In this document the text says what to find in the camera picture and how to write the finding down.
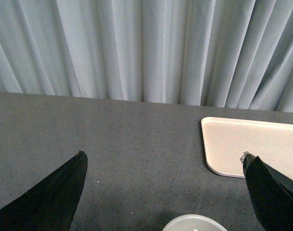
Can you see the beige rectangular tray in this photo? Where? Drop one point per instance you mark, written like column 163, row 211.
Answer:
column 225, row 141

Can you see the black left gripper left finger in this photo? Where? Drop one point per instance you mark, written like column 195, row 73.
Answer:
column 51, row 204

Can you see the white smiley face mug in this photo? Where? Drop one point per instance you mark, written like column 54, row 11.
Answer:
column 192, row 222

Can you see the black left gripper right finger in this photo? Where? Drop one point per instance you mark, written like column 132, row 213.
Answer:
column 271, row 193

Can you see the white pleated curtain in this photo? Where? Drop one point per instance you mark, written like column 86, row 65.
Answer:
column 221, row 53

